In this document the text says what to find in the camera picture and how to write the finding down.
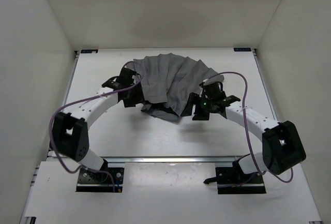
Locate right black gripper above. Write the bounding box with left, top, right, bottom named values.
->
left=181, top=93, right=214, bottom=121

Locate grey pleated skirt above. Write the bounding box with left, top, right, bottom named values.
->
left=127, top=53, right=224, bottom=124

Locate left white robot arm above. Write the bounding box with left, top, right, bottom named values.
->
left=49, top=77, right=143, bottom=182

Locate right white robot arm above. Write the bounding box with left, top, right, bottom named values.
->
left=181, top=92, right=306, bottom=183

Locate right blue corner label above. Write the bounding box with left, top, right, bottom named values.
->
left=233, top=47, right=252, bottom=52

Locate blue corner label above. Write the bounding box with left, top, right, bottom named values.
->
left=80, top=49, right=98, bottom=54
left=233, top=47, right=252, bottom=52

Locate left blue corner label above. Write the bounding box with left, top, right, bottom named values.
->
left=80, top=49, right=98, bottom=54

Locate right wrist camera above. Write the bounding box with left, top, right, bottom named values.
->
left=203, top=81, right=226, bottom=100

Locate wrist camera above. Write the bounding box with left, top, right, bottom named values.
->
left=116, top=68, right=137, bottom=87
left=203, top=81, right=226, bottom=100

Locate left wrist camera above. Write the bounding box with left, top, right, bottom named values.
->
left=116, top=68, right=137, bottom=87

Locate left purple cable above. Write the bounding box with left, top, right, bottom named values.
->
left=49, top=61, right=144, bottom=192

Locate aluminium front rail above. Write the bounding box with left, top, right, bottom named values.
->
left=104, top=156, right=239, bottom=163

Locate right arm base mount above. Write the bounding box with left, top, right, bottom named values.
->
left=203, top=167, right=266, bottom=195

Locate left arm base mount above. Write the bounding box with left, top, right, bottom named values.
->
left=76, top=163, right=125, bottom=193

